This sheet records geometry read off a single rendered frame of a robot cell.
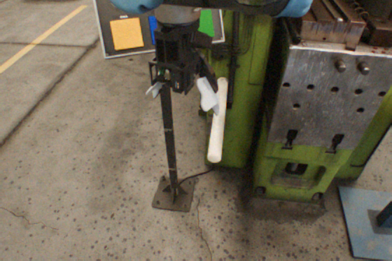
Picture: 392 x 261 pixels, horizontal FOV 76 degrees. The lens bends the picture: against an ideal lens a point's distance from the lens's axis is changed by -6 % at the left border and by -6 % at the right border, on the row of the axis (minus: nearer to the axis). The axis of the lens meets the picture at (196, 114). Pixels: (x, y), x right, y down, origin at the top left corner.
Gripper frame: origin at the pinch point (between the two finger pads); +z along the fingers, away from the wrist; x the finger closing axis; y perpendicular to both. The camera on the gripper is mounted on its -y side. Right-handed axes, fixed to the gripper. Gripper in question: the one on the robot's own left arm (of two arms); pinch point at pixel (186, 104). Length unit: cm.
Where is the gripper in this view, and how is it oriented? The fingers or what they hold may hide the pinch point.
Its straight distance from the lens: 57.7
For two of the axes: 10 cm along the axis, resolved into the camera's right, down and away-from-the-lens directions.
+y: -4.0, 6.0, -6.9
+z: 0.0, 7.5, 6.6
